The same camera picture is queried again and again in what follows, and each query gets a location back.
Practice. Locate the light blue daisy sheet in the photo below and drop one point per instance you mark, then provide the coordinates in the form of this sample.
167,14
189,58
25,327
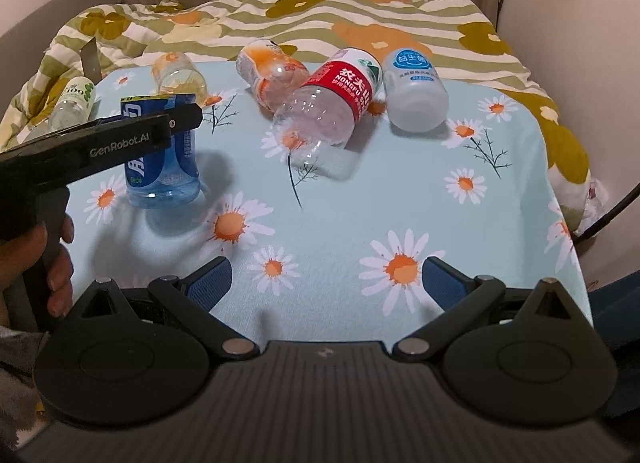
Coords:
340,223

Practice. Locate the white bottle blue label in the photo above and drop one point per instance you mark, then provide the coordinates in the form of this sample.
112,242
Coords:
415,93

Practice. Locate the red label clear bottle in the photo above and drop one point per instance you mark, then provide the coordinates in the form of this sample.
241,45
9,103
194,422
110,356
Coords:
320,113

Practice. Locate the green label clear bottle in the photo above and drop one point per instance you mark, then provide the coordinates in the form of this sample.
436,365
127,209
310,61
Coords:
70,108

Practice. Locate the blue label plastic bottle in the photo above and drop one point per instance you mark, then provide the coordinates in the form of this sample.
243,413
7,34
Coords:
162,178

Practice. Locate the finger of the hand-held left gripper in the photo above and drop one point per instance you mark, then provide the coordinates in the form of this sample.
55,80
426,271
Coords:
185,115

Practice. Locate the yellowish clear plastic bottle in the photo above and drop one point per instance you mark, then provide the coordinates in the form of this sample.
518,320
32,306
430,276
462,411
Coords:
180,75

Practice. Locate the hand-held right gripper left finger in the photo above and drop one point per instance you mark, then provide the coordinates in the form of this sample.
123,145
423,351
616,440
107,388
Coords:
212,279

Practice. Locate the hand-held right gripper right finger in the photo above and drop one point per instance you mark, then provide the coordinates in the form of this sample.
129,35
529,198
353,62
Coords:
444,279

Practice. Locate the orange label clear bottle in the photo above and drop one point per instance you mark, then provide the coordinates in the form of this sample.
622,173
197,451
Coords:
267,70

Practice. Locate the person's left hand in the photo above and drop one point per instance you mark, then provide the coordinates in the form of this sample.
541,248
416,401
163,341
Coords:
62,273

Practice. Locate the grey flat strip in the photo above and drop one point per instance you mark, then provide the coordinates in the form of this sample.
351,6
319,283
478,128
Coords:
90,58

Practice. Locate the striped floral quilt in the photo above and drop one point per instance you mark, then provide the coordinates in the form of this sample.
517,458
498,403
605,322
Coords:
380,25

